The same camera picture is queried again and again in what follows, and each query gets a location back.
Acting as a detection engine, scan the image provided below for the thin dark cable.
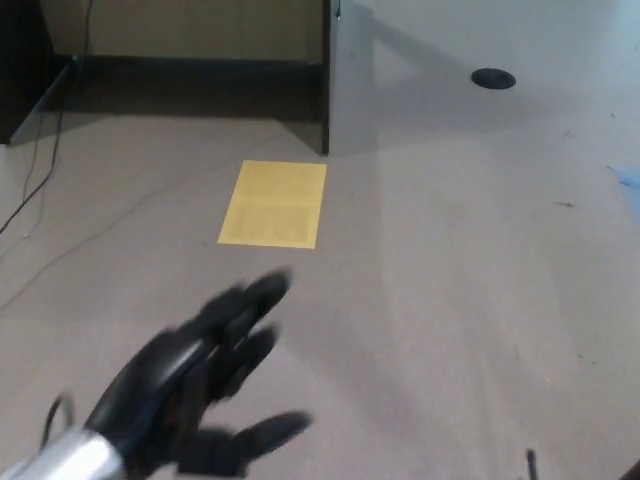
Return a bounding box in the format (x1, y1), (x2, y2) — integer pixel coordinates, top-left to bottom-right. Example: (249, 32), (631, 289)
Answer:
(22, 107), (46, 201)

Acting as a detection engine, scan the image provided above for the yellow paper sheet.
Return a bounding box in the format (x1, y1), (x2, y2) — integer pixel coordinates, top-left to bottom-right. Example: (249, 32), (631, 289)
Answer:
(217, 159), (329, 250)

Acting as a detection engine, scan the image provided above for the dark wooden desk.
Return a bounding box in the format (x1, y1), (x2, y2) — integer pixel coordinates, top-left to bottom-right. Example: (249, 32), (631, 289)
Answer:
(0, 0), (344, 157)

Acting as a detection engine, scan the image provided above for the blue plastic scrap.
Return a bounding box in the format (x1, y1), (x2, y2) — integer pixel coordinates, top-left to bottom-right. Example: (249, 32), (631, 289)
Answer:
(606, 164), (640, 189)

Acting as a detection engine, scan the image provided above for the thin grey floor cable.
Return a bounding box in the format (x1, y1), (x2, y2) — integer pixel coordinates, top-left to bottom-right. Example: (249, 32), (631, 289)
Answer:
(0, 160), (242, 309)

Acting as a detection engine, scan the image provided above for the thick black cable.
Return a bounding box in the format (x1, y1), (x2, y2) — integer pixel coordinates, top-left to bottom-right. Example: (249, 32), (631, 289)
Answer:
(0, 0), (94, 235)

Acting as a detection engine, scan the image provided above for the black round floor cover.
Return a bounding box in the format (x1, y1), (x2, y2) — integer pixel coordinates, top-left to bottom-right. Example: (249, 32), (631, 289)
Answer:
(470, 68), (517, 92)

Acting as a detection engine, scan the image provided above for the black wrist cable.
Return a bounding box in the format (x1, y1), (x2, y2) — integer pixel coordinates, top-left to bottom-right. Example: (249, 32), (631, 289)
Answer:
(41, 392), (77, 447)

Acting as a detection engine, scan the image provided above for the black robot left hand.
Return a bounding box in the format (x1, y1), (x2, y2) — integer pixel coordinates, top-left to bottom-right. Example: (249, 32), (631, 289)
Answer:
(82, 268), (314, 479)

